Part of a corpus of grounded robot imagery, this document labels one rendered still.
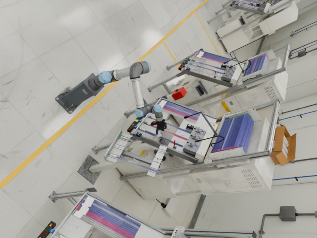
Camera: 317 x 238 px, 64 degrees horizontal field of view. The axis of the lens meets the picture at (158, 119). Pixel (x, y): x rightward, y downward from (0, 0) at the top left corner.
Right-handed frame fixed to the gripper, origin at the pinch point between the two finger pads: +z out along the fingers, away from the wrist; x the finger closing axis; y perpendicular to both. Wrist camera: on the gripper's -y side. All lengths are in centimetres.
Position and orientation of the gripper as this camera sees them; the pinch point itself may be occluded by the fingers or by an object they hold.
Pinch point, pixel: (160, 134)
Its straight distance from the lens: 258.2
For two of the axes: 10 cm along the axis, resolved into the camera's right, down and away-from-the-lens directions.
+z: 1.4, 7.9, 5.9
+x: 4.3, -5.9, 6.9
